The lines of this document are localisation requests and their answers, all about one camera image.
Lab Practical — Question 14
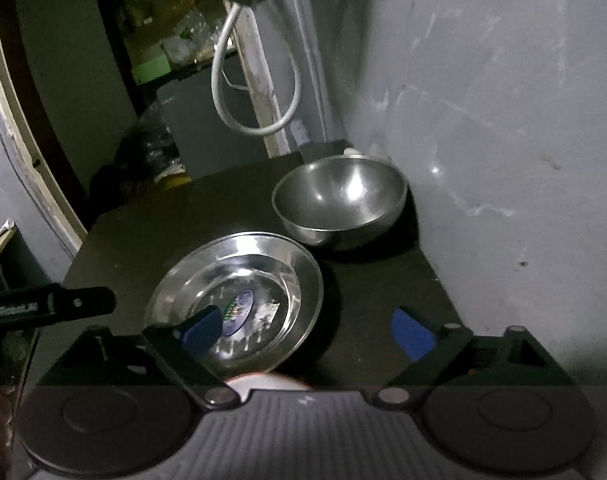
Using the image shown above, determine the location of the steel plate with sticker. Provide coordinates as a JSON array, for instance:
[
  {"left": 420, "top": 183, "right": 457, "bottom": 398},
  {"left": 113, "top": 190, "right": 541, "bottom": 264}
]
[{"left": 145, "top": 232, "right": 324, "bottom": 378}]

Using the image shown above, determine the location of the thin white wire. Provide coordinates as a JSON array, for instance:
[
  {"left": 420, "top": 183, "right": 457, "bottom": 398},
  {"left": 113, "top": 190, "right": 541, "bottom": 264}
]
[{"left": 220, "top": 66, "right": 250, "bottom": 94}]

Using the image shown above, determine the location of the steel bowl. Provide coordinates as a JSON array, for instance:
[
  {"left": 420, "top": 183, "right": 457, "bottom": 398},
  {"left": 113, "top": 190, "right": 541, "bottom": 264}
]
[{"left": 272, "top": 155, "right": 409, "bottom": 249}]

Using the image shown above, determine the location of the white painted wooden post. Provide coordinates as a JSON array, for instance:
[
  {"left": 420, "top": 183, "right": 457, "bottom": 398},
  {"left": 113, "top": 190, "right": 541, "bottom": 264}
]
[{"left": 223, "top": 0, "right": 290, "bottom": 157}]

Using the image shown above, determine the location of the dark grey cabinet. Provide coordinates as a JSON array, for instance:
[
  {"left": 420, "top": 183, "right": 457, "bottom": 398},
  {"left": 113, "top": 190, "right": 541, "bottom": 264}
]
[{"left": 157, "top": 66, "right": 268, "bottom": 179}]

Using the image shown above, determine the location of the white looped cable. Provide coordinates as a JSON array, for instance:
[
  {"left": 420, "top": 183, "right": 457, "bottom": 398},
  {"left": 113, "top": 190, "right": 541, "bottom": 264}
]
[{"left": 210, "top": 3, "right": 302, "bottom": 137}]

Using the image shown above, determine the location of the yellow container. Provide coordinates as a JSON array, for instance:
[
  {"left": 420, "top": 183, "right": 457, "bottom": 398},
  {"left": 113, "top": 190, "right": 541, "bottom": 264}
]
[{"left": 154, "top": 171, "right": 192, "bottom": 192}]

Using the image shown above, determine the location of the cream door frame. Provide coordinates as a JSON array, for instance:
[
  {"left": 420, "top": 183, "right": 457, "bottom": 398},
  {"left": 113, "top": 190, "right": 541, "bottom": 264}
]
[{"left": 0, "top": 38, "right": 87, "bottom": 255}]

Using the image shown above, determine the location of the green box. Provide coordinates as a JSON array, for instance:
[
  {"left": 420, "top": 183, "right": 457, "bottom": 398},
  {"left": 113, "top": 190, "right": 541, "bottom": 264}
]
[{"left": 132, "top": 53, "right": 172, "bottom": 86}]

